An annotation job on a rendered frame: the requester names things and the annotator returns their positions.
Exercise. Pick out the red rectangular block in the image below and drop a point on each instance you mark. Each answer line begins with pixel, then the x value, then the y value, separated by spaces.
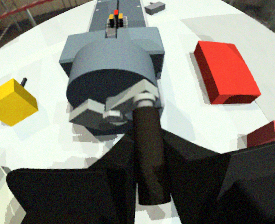
pixel 226 76

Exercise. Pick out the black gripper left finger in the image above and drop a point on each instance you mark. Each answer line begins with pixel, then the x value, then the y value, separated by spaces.
pixel 107 187

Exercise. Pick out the yellow rectangular block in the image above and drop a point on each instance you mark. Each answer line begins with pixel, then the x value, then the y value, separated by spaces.
pixel 16 103

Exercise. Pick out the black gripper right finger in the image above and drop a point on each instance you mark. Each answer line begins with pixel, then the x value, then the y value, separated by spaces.
pixel 200 179

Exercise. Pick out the black l-shaped bar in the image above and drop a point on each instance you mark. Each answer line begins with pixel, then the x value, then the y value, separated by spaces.
pixel 23 82

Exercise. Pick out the dark red block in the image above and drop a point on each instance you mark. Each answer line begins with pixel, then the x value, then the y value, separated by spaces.
pixel 262 135

